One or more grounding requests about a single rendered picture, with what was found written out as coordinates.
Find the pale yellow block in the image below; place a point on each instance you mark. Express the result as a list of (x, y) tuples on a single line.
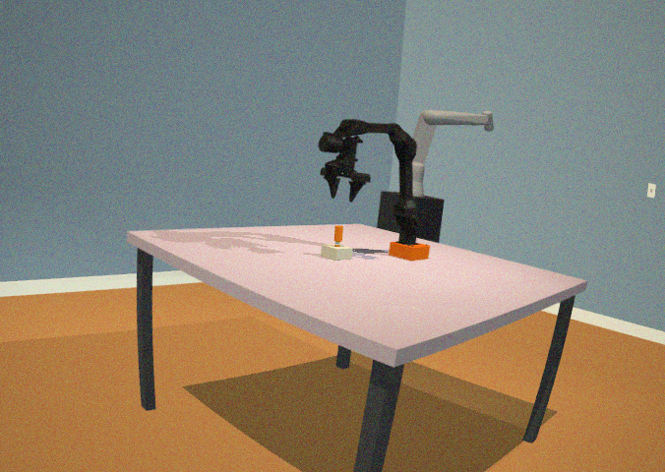
[(336, 253)]

